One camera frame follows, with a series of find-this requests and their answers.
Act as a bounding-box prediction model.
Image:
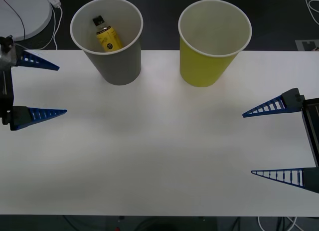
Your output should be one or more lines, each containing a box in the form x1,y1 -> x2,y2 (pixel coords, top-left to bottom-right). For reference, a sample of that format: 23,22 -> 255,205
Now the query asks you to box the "yellow-green plastic bin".
177,0 -> 252,88

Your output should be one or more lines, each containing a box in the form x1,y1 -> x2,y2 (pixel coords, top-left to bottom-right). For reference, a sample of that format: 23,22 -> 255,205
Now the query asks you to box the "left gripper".
0,47 -> 67,131

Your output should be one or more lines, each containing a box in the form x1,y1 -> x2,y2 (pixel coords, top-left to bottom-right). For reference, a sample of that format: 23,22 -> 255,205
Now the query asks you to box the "grey plastic bin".
69,0 -> 144,86

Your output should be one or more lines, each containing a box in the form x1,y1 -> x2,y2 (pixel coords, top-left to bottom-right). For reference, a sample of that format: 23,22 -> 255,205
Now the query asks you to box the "grey floor plate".
295,39 -> 319,51

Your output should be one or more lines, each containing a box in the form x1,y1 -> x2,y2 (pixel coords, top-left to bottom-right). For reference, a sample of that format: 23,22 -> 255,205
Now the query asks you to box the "yellow bottle with black cap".
92,15 -> 124,53

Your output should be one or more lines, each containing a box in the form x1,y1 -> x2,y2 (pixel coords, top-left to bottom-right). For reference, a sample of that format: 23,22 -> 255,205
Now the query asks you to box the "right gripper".
242,88 -> 319,194

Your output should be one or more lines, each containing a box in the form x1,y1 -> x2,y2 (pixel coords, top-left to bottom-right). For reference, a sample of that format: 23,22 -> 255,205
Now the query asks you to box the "round white floor base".
0,0 -> 53,41

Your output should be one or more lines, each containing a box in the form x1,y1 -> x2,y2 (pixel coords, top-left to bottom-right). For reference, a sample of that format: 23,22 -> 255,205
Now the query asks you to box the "thin black cable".
0,0 -> 26,39

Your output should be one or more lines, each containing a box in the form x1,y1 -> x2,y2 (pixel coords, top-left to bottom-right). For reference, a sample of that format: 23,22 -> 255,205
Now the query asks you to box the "white cable under table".
257,216 -> 300,231

